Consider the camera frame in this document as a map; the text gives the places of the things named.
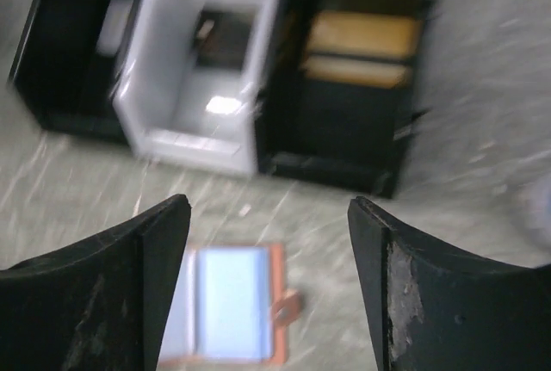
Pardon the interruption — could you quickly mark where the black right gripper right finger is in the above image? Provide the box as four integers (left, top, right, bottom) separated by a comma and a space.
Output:
348, 197, 550, 371

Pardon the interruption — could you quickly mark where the gold card in tray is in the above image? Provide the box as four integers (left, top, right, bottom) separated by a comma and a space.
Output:
301, 56, 412, 89

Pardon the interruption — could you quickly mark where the black white three-compartment tray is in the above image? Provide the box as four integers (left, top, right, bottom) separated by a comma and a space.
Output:
9, 0, 432, 198

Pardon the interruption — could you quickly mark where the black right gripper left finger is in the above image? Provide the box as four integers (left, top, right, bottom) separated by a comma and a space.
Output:
1, 194, 191, 370

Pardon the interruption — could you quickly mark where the gold card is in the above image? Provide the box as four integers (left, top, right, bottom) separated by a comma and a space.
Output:
306, 11, 421, 59
301, 56, 412, 89

